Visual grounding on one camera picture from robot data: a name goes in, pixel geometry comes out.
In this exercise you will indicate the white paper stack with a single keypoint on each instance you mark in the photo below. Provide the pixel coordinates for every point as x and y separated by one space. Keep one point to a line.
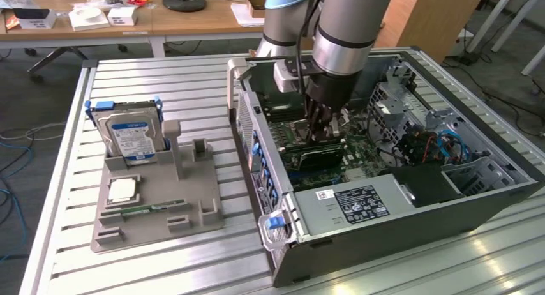
246 17

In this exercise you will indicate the blue plastic case latch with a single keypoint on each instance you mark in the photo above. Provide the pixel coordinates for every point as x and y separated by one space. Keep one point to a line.
273 223

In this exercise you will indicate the graphics card with metal bracket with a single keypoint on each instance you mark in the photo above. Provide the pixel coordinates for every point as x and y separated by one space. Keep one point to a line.
318 159

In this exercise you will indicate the grey plastic parts rack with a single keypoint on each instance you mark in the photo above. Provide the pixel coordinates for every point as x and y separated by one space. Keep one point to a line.
161 186

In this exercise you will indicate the silver CPU chip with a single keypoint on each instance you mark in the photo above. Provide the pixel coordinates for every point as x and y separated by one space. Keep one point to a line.
121 191

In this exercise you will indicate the CPU socket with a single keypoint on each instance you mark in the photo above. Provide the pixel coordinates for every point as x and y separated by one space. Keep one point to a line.
297 130

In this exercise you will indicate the white box with round hole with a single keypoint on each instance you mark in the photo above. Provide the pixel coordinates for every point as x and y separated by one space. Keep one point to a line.
89 20

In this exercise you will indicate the white box with black top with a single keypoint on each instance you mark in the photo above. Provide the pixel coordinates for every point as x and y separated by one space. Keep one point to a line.
36 20

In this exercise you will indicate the metal socket cover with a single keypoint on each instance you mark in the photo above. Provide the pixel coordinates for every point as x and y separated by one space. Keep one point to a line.
345 116

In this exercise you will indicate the green RAM stick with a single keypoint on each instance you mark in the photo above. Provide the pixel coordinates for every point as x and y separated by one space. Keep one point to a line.
144 208

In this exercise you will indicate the hard disk with blue bracket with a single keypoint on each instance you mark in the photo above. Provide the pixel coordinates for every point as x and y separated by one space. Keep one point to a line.
128 138

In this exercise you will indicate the red snack packet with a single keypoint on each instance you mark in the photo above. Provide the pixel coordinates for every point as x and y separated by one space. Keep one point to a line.
137 0

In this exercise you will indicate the perforated metal drive cage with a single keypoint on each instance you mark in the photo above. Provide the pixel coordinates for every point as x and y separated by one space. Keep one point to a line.
392 125

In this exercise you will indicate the silver chipset heatsink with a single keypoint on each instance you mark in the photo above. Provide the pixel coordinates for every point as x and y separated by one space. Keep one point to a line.
356 175

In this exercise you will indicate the grey power supply unit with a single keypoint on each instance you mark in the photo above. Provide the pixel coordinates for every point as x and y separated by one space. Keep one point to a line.
314 212

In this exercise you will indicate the white table frame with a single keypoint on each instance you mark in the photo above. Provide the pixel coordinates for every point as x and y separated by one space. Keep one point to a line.
509 23

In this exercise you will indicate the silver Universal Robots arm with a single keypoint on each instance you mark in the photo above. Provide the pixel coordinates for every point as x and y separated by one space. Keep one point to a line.
340 36

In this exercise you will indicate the wooden cabinet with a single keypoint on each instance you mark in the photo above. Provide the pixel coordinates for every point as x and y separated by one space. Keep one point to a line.
425 20

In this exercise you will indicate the metal disk bay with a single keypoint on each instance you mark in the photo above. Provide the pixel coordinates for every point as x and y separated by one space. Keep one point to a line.
481 177

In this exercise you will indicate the black floor box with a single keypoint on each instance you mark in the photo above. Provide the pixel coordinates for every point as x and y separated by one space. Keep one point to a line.
468 58

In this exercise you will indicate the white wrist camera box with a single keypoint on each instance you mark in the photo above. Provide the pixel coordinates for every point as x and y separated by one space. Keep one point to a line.
285 78

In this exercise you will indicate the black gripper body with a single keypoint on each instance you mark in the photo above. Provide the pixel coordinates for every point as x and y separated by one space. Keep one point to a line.
332 89

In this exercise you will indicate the open black PC case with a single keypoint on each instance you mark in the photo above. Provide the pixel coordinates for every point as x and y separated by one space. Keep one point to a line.
382 244

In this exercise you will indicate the black round lamp base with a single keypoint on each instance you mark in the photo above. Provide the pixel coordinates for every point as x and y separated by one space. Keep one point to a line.
185 3

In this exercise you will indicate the wooden desk with white frame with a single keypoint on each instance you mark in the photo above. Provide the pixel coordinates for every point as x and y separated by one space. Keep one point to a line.
190 23

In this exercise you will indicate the green motherboard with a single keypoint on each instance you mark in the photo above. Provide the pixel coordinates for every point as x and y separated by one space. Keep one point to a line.
357 154

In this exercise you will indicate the small white labelled box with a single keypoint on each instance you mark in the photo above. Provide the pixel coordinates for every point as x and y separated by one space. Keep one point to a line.
121 17

